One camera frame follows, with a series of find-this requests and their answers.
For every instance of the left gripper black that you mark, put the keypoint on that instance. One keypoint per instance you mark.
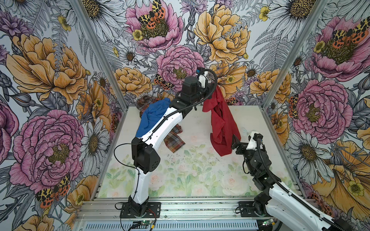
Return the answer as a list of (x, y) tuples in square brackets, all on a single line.
[(208, 90)]

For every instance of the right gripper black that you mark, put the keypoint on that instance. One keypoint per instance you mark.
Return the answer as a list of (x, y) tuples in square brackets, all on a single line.
[(242, 146)]

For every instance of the dark red cloth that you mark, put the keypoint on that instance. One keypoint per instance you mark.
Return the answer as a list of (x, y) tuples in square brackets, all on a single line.
[(224, 127)]

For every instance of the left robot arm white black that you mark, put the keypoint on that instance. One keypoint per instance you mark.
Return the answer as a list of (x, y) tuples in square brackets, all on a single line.
[(156, 124)]

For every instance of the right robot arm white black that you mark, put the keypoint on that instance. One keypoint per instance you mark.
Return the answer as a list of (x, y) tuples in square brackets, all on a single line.
[(275, 198)]

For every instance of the blue cloth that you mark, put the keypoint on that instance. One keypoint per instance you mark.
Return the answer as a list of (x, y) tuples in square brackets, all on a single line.
[(151, 111)]

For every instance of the plaid red cloth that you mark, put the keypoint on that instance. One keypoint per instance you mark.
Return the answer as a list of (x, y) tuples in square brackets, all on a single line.
[(172, 140)]

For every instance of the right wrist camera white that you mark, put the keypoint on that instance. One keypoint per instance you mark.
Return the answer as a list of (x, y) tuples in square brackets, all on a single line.
[(255, 141)]

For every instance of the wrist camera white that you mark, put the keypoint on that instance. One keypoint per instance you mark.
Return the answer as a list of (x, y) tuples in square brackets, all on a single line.
[(201, 75), (255, 141)]

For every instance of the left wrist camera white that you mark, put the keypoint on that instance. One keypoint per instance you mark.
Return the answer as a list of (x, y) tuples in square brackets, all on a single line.
[(201, 75)]

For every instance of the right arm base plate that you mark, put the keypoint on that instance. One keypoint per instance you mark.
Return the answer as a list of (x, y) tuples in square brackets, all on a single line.
[(248, 209)]

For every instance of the aluminium front rail frame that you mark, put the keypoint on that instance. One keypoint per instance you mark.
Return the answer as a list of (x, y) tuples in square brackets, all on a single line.
[(177, 214)]

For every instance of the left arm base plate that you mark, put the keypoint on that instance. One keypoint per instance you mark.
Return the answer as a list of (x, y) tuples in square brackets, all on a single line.
[(146, 210)]

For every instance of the left corner aluminium post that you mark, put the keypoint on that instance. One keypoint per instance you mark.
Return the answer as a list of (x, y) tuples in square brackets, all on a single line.
[(88, 29)]

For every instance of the corner aluminium post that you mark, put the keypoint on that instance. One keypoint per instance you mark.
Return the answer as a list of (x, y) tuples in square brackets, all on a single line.
[(88, 29), (312, 19)]

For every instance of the right corner aluminium post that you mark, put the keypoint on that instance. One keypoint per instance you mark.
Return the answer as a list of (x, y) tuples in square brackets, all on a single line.
[(312, 19)]

